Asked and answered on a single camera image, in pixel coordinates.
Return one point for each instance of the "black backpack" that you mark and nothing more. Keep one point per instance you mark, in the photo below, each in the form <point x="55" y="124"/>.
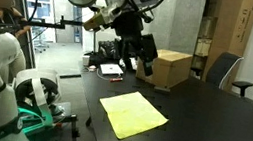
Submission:
<point x="107" y="49"/>

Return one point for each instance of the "tall brown cardboard box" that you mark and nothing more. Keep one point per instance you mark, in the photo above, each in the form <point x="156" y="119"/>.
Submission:
<point x="237" y="29"/>

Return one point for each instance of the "white storage box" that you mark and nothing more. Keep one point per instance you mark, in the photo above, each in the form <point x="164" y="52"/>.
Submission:
<point x="203" y="47"/>

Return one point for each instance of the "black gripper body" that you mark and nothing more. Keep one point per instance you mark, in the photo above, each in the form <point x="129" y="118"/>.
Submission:
<point x="128" y="27"/>

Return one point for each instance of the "black office chair white frame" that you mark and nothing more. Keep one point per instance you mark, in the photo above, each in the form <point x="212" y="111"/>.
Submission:
<point x="222" y="69"/>

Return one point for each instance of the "yellow cloth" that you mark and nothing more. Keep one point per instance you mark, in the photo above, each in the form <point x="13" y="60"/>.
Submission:
<point x="133" y="115"/>

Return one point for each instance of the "white plastic bag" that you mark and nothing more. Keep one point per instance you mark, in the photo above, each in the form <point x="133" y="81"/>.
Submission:
<point x="133" y="64"/>

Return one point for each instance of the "black horizontal mounting bar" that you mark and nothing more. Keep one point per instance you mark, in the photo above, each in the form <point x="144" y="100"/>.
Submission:
<point x="49" y="24"/>

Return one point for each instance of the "red marker pen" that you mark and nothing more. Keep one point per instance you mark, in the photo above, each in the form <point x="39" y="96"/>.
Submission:
<point x="116" y="79"/>

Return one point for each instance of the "small grey rectangular block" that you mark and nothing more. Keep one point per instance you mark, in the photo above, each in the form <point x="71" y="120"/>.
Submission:
<point x="162" y="89"/>

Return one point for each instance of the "gold wrist camera mount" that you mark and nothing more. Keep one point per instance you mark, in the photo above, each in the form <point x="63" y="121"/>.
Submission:
<point x="95" y="22"/>

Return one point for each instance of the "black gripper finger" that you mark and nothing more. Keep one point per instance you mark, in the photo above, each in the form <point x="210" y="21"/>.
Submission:
<point x="128" y="52"/>
<point x="149" y="53"/>

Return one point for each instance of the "small white container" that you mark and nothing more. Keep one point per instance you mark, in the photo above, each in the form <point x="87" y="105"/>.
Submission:
<point x="86" y="60"/>

